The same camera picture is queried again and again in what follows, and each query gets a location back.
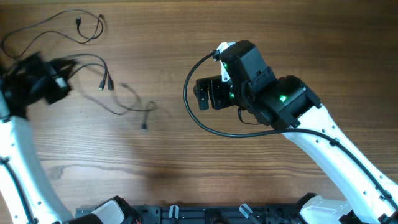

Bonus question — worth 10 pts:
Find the thick black USB cable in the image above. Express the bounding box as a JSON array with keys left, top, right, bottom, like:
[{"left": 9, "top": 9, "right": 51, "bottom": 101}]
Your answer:
[{"left": 1, "top": 8, "right": 114, "bottom": 91}]

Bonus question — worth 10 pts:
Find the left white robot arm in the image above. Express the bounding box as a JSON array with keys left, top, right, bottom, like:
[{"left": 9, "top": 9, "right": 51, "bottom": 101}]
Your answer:
[{"left": 1, "top": 53, "right": 142, "bottom": 223}]

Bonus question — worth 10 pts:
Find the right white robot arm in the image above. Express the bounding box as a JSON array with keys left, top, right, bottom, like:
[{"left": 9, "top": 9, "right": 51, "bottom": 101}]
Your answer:
[{"left": 193, "top": 40, "right": 397, "bottom": 223}]

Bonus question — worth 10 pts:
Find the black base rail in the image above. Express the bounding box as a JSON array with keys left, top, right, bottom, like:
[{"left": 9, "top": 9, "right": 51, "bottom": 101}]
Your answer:
[{"left": 74, "top": 203, "right": 304, "bottom": 224}]

